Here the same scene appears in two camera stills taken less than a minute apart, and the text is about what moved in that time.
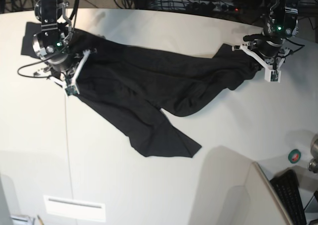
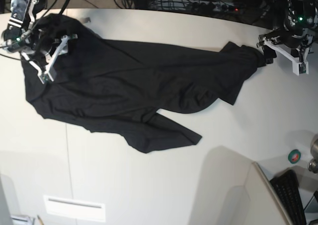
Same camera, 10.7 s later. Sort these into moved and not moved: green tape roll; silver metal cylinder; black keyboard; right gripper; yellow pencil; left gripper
Moved: right gripper; left gripper
Not moved: yellow pencil; green tape roll; silver metal cylinder; black keyboard
